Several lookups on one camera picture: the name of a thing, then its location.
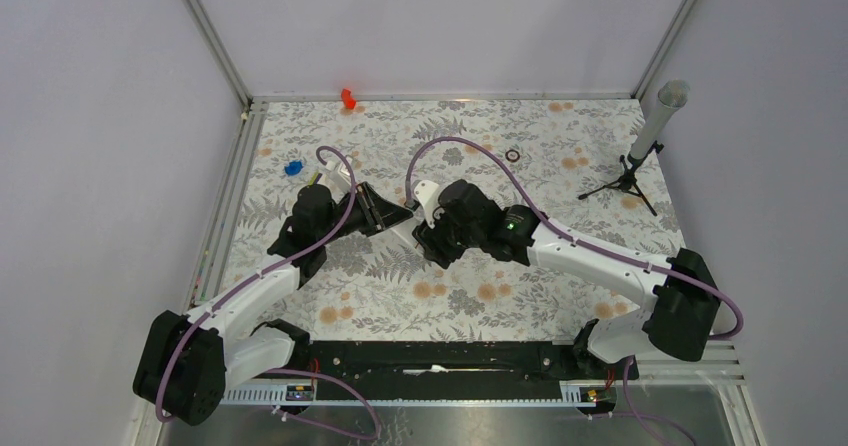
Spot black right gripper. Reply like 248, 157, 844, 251
412, 204, 483, 270

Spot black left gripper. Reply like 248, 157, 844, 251
318, 182, 413, 246

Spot white remote control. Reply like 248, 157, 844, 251
390, 218, 421, 250

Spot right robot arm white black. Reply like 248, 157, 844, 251
411, 180, 720, 378

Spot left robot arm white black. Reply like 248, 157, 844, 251
132, 183, 413, 425

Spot blue toy piece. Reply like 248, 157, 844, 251
284, 160, 304, 176

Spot black microphone tripod stand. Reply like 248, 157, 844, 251
577, 141, 664, 217

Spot grey microphone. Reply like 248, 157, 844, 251
626, 79, 690, 168

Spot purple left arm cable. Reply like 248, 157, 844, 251
155, 145, 384, 441

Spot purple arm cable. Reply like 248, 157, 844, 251
405, 136, 745, 446
155, 145, 384, 441

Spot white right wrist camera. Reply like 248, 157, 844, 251
412, 180, 442, 229

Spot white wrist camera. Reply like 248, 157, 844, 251
319, 160, 352, 194
412, 180, 442, 229

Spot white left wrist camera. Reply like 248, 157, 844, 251
319, 160, 352, 194

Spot red plastic bracket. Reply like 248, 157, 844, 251
340, 88, 357, 111

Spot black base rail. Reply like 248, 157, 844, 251
246, 338, 641, 403

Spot brown ring coaster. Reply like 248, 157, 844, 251
505, 149, 521, 162

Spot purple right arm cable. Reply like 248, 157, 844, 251
405, 136, 745, 446

